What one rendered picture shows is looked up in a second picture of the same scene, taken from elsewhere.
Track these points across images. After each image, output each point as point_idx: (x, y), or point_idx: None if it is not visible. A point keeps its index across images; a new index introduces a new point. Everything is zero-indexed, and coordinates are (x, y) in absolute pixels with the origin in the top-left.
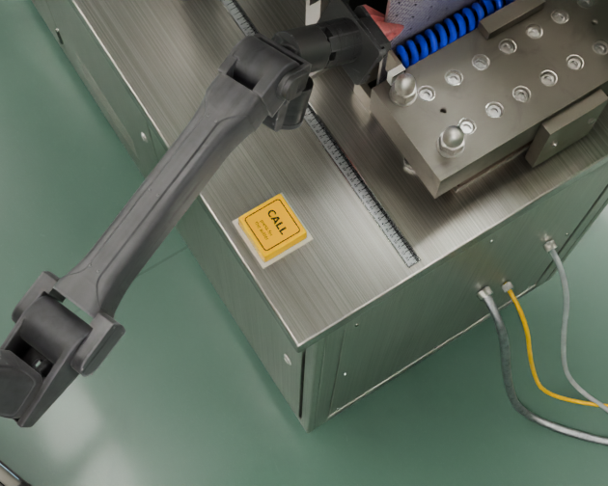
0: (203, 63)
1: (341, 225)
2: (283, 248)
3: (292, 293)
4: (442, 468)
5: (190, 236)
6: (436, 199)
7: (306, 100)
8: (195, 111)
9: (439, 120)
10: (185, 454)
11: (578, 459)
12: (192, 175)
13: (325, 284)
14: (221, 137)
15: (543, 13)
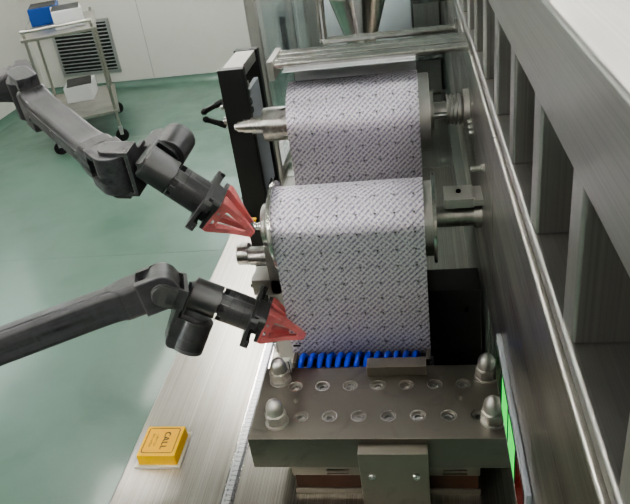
0: (228, 348)
1: (204, 470)
2: (153, 458)
3: (132, 492)
4: None
5: None
6: (279, 489)
7: (195, 334)
8: (198, 368)
9: (287, 404)
10: None
11: None
12: (65, 313)
13: (155, 500)
14: (97, 300)
15: (423, 378)
